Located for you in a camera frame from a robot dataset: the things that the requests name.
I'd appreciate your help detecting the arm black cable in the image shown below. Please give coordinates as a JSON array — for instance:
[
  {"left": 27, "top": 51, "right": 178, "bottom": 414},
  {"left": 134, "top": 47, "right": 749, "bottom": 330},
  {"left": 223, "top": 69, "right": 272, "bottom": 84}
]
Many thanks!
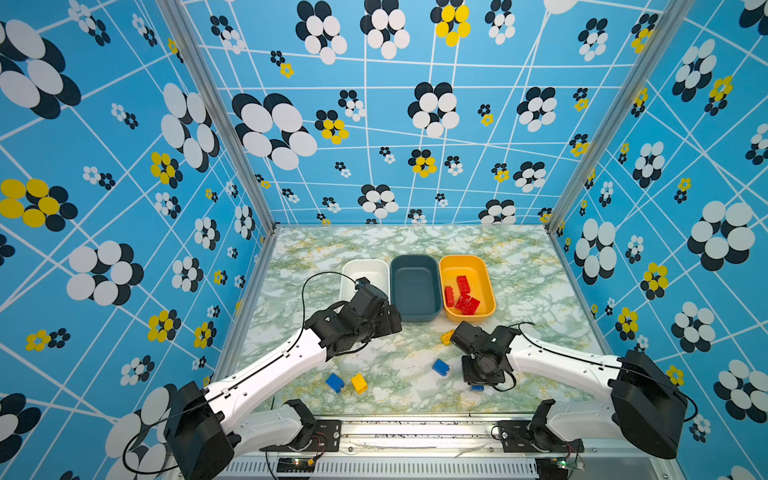
[
  {"left": 515, "top": 322, "right": 699, "bottom": 424},
  {"left": 299, "top": 271, "right": 361, "bottom": 337}
]

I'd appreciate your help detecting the red long lego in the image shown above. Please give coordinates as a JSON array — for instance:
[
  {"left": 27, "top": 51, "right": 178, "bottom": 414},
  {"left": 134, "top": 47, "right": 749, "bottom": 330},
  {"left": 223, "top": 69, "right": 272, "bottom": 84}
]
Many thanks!
[
  {"left": 456, "top": 275, "right": 471, "bottom": 295},
  {"left": 445, "top": 286, "right": 458, "bottom": 308},
  {"left": 455, "top": 294, "right": 473, "bottom": 315}
]

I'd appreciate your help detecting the aluminium corner post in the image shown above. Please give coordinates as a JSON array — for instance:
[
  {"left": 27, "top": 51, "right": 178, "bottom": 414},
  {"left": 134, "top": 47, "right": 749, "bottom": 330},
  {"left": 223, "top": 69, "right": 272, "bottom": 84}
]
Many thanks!
[
  {"left": 546, "top": 0, "right": 695, "bottom": 239},
  {"left": 157, "top": 0, "right": 276, "bottom": 237}
]

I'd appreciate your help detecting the white plastic bin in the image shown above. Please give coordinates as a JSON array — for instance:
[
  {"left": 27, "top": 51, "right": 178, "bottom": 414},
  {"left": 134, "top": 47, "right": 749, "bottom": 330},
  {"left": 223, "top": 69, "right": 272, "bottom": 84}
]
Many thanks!
[{"left": 339, "top": 259, "right": 391, "bottom": 301}]

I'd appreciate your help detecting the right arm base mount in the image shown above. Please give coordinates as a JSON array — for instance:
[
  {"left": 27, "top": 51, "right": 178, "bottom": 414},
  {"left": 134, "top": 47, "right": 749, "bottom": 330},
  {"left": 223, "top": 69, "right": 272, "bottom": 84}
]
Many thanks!
[{"left": 492, "top": 420, "right": 584, "bottom": 454}]

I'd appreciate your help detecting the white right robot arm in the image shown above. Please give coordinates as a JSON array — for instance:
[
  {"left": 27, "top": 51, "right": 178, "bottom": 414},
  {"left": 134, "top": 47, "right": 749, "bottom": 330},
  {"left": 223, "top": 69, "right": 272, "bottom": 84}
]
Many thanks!
[{"left": 450, "top": 322, "right": 694, "bottom": 460}]

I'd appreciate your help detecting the yellow plastic bin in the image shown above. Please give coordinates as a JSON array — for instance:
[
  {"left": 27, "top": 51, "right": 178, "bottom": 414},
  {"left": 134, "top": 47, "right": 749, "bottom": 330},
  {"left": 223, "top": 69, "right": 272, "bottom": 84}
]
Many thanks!
[{"left": 439, "top": 255, "right": 496, "bottom": 323}]

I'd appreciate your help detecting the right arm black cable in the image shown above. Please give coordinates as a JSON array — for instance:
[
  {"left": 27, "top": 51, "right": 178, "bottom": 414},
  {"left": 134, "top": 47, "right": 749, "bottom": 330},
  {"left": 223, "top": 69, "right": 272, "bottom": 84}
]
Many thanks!
[{"left": 515, "top": 322, "right": 699, "bottom": 424}]

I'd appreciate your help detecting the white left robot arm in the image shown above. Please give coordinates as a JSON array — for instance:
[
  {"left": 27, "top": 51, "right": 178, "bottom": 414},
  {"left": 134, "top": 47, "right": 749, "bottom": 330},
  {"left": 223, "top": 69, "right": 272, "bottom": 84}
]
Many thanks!
[{"left": 163, "top": 277, "right": 402, "bottom": 479}]

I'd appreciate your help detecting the small red lego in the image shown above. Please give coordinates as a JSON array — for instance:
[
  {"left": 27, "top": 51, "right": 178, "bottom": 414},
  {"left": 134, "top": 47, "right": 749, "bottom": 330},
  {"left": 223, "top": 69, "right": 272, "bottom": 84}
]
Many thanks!
[{"left": 464, "top": 297, "right": 481, "bottom": 316}]

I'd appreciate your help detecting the yellow lego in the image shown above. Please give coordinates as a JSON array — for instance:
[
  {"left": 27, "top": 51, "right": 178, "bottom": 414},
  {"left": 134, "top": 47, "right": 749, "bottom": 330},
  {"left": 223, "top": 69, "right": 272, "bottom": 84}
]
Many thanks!
[
  {"left": 440, "top": 330, "right": 454, "bottom": 346},
  {"left": 350, "top": 374, "right": 368, "bottom": 395}
]

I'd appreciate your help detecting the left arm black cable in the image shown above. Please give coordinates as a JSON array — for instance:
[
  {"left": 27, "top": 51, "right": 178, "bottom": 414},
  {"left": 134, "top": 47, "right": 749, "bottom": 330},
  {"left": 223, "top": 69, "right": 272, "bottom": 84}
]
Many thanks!
[{"left": 299, "top": 271, "right": 361, "bottom": 337}]

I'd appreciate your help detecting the aluminium front rail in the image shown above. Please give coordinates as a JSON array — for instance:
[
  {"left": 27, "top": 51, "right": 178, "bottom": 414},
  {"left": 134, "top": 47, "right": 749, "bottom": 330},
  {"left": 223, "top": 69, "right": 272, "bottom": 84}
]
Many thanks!
[{"left": 161, "top": 413, "right": 685, "bottom": 480}]

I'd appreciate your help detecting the dark teal plastic bin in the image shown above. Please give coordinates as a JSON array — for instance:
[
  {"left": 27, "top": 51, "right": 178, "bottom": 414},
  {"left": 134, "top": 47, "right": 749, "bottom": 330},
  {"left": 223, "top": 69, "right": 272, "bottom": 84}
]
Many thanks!
[{"left": 390, "top": 254, "right": 443, "bottom": 323}]

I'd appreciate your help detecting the aluminium corner post right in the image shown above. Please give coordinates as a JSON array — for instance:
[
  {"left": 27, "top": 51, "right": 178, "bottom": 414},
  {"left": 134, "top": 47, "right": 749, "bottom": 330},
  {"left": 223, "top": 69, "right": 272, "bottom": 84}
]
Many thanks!
[{"left": 546, "top": 0, "right": 695, "bottom": 239}]

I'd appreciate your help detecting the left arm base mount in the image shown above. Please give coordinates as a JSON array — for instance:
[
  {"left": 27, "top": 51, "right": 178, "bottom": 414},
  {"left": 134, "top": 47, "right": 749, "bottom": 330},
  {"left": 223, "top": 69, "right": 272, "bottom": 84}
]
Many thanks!
[{"left": 263, "top": 419, "right": 342, "bottom": 453}]

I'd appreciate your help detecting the aluminium corner post left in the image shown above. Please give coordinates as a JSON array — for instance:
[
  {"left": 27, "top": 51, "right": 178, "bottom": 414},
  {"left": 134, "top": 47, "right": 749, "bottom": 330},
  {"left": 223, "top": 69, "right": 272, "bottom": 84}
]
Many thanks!
[{"left": 157, "top": 0, "right": 276, "bottom": 237}]

